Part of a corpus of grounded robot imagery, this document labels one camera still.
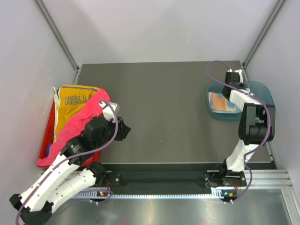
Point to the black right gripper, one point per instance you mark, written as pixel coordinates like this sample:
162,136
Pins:
241,85

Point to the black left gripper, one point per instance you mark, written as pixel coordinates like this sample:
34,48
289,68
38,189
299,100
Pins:
123,130

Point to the blue polka dot towel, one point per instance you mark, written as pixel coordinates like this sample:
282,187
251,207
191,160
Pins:
219,104

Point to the pink towel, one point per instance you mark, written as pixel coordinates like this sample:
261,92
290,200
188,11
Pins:
75,125

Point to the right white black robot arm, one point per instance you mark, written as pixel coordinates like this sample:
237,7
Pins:
256,127

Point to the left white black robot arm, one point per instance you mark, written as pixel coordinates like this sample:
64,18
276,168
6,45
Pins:
37,204

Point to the translucent blue plastic container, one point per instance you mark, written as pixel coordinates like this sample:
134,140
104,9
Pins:
257,88

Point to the yellow hello towel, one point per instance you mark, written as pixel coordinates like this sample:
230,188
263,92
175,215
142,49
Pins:
68,101

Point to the red plastic bin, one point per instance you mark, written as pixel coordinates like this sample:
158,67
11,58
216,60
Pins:
48,139

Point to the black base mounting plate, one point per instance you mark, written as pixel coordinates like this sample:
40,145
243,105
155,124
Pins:
156,179

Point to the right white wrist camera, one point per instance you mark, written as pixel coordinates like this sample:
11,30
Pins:
239,71

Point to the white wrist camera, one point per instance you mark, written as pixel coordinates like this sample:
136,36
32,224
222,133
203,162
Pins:
239,71
109,112

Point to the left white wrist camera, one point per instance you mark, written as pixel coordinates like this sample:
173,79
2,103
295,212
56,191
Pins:
109,112

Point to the right aluminium frame post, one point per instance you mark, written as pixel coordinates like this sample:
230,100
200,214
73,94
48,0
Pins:
263,33

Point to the aluminium frame post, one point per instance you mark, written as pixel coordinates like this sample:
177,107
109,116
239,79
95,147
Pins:
48,18
263,33

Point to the aluminium extrusion rail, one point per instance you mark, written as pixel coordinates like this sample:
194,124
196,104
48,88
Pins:
270,179

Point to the left aluminium frame post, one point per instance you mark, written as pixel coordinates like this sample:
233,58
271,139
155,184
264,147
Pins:
48,18

